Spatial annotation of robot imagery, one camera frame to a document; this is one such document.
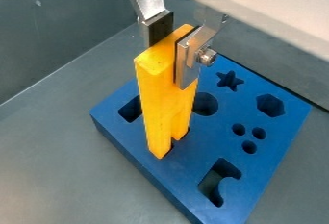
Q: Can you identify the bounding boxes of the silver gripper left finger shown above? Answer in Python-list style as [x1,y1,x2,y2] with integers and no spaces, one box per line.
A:
[130,0,174,47]

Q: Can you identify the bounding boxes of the yellow double-square peg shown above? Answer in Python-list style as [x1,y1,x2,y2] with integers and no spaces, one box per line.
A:
[134,24,198,159]

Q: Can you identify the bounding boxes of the blue foam shape board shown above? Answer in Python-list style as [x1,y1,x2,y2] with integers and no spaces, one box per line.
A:
[90,56,312,224]

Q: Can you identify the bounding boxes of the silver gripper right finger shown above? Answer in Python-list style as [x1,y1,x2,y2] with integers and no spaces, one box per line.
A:
[175,7,229,89]

